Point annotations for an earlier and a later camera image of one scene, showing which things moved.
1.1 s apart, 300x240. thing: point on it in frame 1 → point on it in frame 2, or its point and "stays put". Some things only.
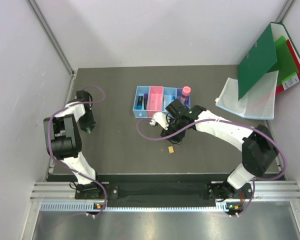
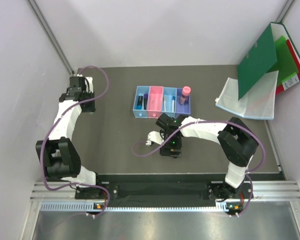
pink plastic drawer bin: x=155 y=97 stays put
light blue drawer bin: x=169 y=92 stays put
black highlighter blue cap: x=139 y=103 stays put
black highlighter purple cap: x=145 y=97 stays put
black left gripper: x=90 y=124 → x=91 y=108
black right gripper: x=177 y=141 → x=166 y=150
